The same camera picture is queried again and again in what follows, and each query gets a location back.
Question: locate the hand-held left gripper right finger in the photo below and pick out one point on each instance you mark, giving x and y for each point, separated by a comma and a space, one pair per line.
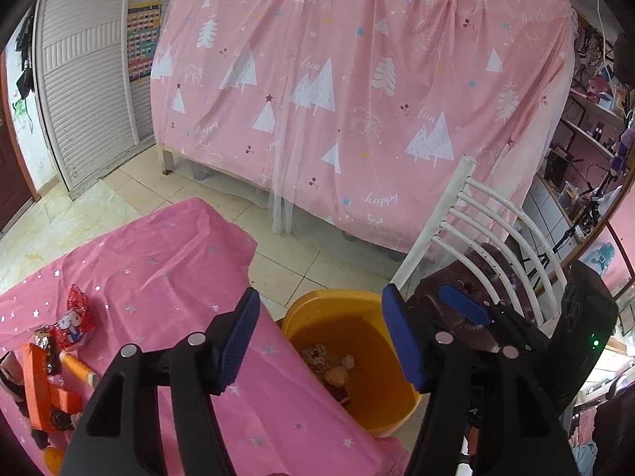
404, 337

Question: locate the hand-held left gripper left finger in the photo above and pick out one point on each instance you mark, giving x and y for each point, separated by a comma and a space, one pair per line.
237, 339

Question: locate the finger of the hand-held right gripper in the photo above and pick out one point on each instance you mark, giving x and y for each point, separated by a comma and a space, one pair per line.
461, 304

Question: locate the yellow plastic bucket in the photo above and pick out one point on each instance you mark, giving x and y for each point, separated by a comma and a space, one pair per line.
367, 337

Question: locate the long orange printed box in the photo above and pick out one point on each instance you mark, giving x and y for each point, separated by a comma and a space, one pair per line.
35, 382

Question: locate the brown tufted chair cushion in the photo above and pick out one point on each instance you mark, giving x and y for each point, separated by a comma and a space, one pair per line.
471, 272

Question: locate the peach crumpled paper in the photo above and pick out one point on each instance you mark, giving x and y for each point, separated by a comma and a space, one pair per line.
337, 374

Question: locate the speckled crumpled wrapper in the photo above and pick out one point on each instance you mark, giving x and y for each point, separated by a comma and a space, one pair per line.
315, 354

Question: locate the white metal chair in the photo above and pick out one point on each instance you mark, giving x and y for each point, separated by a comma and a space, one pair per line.
488, 208

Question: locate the pink star tablecloth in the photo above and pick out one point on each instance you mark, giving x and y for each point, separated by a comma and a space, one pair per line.
163, 267

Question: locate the black tripod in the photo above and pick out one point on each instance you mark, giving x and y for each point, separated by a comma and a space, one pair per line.
585, 213

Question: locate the orange tube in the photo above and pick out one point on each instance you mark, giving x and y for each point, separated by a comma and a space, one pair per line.
77, 364

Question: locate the red cartoon snack wrapper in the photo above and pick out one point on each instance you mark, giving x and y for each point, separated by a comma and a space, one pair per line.
74, 315

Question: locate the purple plush toy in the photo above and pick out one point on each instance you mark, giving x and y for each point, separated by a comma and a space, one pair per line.
622, 151

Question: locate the dark brown snack wrapper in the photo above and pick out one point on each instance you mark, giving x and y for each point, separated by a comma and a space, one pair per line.
48, 352

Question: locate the pink tree print curtain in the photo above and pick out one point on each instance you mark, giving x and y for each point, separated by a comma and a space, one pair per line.
357, 84

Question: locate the brown wooden door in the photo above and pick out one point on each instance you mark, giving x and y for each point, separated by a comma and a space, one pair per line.
12, 168

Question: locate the white slatted wardrobe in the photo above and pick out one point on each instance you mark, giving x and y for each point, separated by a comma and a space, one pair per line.
89, 84

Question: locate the black hanging cloth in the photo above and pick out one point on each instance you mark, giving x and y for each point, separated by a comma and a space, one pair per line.
25, 79

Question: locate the wooden bed frame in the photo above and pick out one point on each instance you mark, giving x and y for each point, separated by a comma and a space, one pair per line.
167, 158

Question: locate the cluttered wall shelf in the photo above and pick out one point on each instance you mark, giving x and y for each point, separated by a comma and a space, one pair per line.
590, 124

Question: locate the colourful grid wall poster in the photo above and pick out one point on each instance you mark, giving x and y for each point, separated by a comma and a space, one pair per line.
144, 39

